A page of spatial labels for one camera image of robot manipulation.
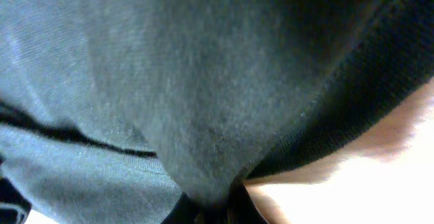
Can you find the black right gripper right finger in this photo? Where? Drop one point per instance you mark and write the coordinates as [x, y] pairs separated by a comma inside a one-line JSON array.
[[240, 209]]

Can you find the black t-shirt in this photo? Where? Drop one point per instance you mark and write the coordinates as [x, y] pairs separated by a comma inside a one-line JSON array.
[[111, 109]]

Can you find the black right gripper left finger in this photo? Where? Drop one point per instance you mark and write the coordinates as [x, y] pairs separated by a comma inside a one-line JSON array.
[[184, 212]]

